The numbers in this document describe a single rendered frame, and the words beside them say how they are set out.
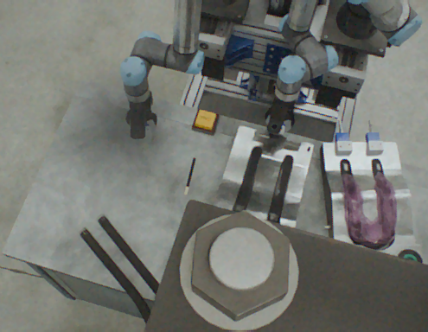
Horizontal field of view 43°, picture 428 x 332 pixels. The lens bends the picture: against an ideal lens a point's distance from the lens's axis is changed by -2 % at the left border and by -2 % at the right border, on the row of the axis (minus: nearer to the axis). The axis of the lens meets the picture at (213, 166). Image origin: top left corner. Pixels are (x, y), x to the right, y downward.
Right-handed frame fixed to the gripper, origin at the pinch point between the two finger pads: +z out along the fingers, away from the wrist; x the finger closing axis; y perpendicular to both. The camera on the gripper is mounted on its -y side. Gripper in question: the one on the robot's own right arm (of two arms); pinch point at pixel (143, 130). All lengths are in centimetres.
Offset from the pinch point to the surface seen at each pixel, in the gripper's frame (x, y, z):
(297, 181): -52, -20, -4
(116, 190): 8.5, -20.9, 4.6
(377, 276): -39, -78, -116
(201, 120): -20.0, 4.6, 0.9
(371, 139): -78, -4, -2
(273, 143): -44.3, -6.6, -4.4
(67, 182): 25.4, -18.3, 4.6
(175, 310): -20, -82, -116
